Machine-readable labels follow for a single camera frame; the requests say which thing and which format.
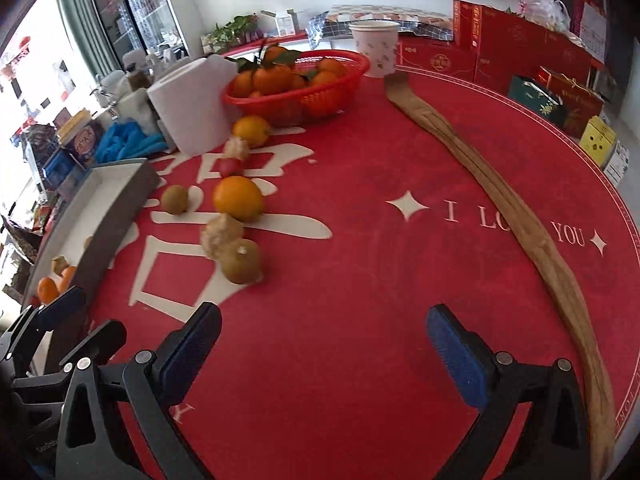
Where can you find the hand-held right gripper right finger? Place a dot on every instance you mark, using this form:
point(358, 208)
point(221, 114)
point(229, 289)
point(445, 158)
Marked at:
point(457, 355)

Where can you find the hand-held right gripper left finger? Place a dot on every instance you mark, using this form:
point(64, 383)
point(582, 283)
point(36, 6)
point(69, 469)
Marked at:
point(187, 355)

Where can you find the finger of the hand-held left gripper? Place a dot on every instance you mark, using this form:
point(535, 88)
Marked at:
point(62, 307)
point(102, 340)

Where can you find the orange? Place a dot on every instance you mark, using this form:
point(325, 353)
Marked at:
point(47, 291)
point(252, 131)
point(67, 277)
point(238, 198)

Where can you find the husked physalis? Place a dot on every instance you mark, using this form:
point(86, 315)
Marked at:
point(220, 232)
point(236, 149)
point(60, 265)

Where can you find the tan longan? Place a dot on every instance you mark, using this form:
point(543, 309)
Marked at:
point(174, 199)
point(241, 261)

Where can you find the grey cardboard tray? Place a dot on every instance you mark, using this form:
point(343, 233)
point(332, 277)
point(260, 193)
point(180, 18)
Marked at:
point(125, 195)

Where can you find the small red fruit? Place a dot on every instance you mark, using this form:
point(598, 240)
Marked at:
point(231, 167)

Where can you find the red round table mat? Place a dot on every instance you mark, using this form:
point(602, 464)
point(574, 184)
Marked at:
point(360, 310)

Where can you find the long wooden back scratcher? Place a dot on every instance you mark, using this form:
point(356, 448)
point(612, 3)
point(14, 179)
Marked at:
point(530, 235)

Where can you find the blue rubber gloves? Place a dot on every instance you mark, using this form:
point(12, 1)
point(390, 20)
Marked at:
point(125, 140)

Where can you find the white toilet paper roll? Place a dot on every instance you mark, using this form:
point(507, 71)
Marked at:
point(192, 110)

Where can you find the small white printed box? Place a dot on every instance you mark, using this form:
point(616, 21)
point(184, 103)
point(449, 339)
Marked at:
point(617, 160)

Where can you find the yellow carton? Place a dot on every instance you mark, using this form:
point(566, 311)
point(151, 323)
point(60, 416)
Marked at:
point(599, 140)

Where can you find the green gift bag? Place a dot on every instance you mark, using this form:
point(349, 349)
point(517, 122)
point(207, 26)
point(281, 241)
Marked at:
point(535, 102)

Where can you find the red plastic basket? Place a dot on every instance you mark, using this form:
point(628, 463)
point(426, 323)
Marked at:
point(340, 95)

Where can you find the pile of leafy mandarins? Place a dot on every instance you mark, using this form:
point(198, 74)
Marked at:
point(272, 80)

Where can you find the green curtain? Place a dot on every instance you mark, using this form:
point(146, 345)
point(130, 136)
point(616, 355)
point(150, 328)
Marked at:
point(82, 20)

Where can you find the flat red carton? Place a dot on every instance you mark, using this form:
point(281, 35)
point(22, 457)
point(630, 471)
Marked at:
point(440, 60)

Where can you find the glass display cabinet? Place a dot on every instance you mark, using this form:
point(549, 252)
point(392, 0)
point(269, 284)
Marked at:
point(140, 5)

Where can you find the floral paper cup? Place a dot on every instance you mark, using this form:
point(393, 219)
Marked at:
point(375, 50)

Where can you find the green potted plant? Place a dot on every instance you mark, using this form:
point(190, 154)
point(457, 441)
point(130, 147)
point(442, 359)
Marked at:
point(235, 27)

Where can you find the narrow red box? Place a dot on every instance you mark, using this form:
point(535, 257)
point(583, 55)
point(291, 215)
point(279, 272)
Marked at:
point(465, 22)

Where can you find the small white carton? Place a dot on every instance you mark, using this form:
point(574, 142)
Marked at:
point(280, 22)

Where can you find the checkered cloth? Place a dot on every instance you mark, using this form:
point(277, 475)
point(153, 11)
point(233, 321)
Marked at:
point(325, 30)

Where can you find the clear plastic bag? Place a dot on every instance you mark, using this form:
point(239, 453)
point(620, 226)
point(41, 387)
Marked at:
point(542, 10)

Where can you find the wall calendar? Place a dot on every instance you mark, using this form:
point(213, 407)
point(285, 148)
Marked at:
point(594, 30)

